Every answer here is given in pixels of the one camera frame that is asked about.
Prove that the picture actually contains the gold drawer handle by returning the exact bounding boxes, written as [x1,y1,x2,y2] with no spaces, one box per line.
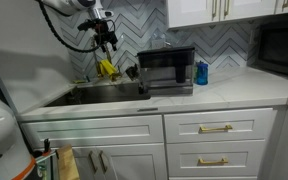
[197,157,230,166]
[198,124,234,134]

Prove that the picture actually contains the white false drawer front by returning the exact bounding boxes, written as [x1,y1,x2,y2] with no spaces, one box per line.
[20,114,165,150]

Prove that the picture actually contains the black microwave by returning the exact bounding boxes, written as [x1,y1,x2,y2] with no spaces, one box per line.
[253,16,288,80]

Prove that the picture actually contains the white lower cabinet door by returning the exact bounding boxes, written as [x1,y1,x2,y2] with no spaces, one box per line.
[98,143,168,180]
[71,146,102,180]

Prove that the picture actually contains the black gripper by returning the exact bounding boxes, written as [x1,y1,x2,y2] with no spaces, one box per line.
[95,19,119,53]

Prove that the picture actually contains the gold spring faucet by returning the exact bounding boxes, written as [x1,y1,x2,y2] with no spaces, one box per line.
[90,32,114,79]

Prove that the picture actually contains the blue plastic bottle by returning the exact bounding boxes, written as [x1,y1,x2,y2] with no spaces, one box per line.
[194,60,209,86]

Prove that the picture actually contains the white deep drawer front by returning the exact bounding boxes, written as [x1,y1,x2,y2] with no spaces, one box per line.
[166,139,268,178]

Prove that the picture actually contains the black-lidded clear water dispenser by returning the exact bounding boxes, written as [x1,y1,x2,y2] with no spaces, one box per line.
[137,45,196,96]

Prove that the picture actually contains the wooden cutting board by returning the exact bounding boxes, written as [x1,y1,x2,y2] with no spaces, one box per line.
[55,144,81,180]

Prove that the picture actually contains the white shallow drawer front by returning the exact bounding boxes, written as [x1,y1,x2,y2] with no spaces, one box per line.
[163,107,275,144]

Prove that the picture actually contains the yellow sponge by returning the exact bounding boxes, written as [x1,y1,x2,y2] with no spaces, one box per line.
[72,78,87,85]

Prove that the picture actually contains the dark lower door handle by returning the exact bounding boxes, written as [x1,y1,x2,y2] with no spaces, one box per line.
[98,150,109,173]
[88,150,99,173]

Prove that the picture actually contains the wide white upper cabinet door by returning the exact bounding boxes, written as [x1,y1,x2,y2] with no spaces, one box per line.
[166,0,222,29]

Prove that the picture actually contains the yellow rubber gloves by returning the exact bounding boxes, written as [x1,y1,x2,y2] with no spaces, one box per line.
[95,59,122,81]

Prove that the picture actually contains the stainless steel sink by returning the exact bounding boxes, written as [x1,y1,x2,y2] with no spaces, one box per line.
[45,81,152,108]

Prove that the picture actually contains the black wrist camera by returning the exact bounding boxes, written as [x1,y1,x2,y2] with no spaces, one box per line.
[77,19,98,33]

